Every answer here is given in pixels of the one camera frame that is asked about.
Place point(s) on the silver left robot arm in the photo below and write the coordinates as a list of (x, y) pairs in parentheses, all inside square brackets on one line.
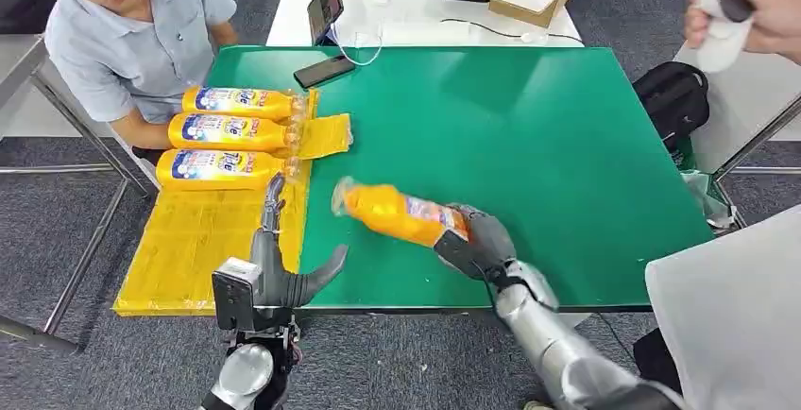
[(244, 373)]

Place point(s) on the white table with steel legs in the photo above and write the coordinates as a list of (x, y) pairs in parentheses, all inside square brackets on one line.
[(738, 119)]

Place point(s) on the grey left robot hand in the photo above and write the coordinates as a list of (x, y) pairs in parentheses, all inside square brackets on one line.
[(269, 269)]

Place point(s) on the black backpack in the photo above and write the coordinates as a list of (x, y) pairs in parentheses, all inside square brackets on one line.
[(673, 103)]

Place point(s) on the seated person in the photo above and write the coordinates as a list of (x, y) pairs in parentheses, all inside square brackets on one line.
[(138, 50)]

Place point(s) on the yellow plastic sheet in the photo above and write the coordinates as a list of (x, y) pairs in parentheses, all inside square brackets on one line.
[(200, 251)]

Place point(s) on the handheld controller white and black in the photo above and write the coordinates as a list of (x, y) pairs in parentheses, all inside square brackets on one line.
[(719, 44)]

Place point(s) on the orange drink bottle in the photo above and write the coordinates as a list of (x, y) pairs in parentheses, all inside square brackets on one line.
[(225, 133), (238, 103), (382, 210), (213, 172)]

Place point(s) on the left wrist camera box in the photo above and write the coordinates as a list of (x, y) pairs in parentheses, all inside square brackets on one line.
[(235, 294)]

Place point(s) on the green table mat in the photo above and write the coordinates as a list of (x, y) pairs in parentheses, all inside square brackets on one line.
[(532, 144)]

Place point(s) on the black smartphone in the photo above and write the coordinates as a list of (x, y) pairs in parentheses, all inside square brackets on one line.
[(324, 71)]

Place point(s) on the black cushion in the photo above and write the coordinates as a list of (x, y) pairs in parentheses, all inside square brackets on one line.
[(22, 10)]

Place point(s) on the pale green plastic bag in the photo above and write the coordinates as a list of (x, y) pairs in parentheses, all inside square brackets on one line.
[(704, 197)]

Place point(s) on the person's hand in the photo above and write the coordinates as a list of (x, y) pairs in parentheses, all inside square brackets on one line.
[(779, 13)]

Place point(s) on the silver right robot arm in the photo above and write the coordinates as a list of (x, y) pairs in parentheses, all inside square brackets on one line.
[(563, 351)]

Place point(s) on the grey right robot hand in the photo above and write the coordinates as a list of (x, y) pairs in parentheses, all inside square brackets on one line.
[(494, 244)]

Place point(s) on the steel frame table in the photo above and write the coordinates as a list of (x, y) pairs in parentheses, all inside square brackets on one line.
[(25, 63)]

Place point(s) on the standing person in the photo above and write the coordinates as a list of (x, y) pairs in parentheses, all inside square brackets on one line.
[(732, 313)]

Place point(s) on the black tablet on stand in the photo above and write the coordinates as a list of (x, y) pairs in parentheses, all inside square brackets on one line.
[(324, 8)]

